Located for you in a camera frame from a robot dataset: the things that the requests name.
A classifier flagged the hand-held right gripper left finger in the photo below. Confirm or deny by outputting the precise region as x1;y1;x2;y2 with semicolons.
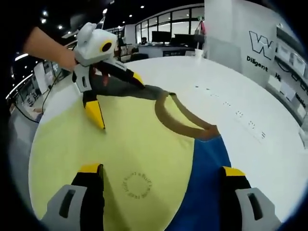
40;163;105;231

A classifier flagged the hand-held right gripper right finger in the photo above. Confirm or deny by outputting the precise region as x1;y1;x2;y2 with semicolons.
220;166;282;231

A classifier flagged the yellow blue grey garment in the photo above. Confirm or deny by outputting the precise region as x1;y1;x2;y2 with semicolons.
28;84;233;231

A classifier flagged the person's left hand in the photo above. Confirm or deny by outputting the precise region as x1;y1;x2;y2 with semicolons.
55;48;78;73

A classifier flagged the black desktop monitor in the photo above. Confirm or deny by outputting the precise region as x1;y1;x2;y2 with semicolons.
151;30;173;45

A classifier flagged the pink hanging bag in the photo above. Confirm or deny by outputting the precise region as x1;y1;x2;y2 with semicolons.
197;20;208;36

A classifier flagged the grey metal shelf rack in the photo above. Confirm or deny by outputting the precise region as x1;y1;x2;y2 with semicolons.
274;24;308;121

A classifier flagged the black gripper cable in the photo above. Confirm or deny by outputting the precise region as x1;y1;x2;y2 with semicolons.
41;69;64;114

